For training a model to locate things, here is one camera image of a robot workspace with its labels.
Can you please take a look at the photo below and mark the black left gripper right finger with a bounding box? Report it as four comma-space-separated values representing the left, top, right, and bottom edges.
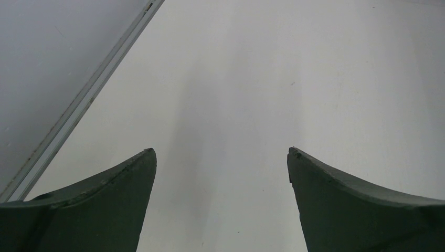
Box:
287, 147, 444, 251

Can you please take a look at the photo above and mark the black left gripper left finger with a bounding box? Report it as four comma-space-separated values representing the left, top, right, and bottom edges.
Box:
1, 149, 157, 251

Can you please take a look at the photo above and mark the aluminium frame profile left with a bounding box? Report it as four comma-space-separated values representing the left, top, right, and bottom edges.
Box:
1, 0, 162, 202

